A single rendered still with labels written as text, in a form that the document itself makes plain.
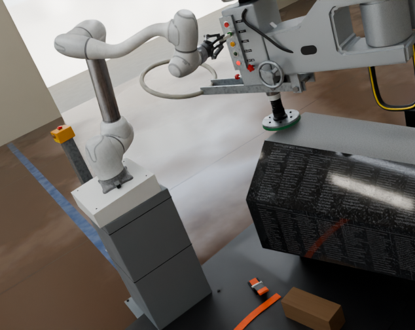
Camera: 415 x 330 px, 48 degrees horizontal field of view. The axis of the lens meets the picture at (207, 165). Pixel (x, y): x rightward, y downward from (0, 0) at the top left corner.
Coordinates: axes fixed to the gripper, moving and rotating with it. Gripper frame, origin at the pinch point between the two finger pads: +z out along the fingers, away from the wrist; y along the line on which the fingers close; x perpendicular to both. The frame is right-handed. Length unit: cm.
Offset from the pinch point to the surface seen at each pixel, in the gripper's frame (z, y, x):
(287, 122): 12, 54, 14
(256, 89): 11.5, 33.6, 1.1
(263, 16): 12.7, -3.9, 17.1
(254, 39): 6.6, 5.2, 12.7
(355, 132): 10, 60, 52
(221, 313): -56, 143, -19
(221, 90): 11.6, 32.3, -22.7
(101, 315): -84, 145, -101
